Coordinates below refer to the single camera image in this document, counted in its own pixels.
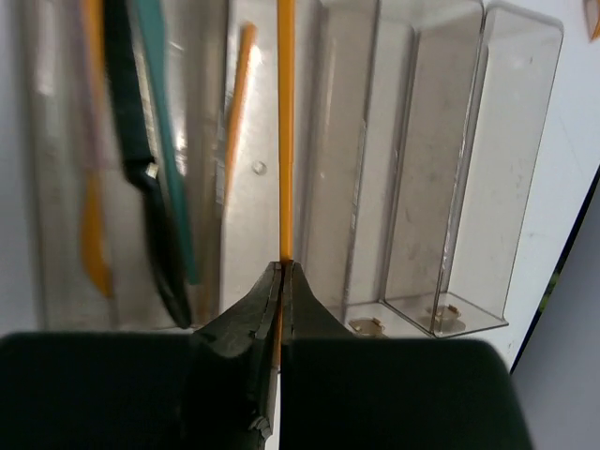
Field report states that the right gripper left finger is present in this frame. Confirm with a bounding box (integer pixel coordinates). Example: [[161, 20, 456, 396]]
[[1, 262, 282, 449]]

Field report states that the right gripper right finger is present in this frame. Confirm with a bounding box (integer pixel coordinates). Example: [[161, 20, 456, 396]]
[[279, 262, 533, 449]]

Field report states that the black knife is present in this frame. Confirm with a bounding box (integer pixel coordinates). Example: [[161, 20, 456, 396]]
[[101, 1, 191, 329]]

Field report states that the teal plastic knife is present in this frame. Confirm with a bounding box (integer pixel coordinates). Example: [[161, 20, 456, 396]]
[[133, 0, 199, 285]]

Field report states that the orange plastic knife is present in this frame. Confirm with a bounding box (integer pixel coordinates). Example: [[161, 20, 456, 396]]
[[80, 1, 113, 298]]

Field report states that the silver knife pink handle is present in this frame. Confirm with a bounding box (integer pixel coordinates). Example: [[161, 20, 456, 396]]
[[71, 1, 107, 172]]

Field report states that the clear tiered utensil organizer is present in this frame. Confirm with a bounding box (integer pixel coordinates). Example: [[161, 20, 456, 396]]
[[17, 1, 563, 338]]

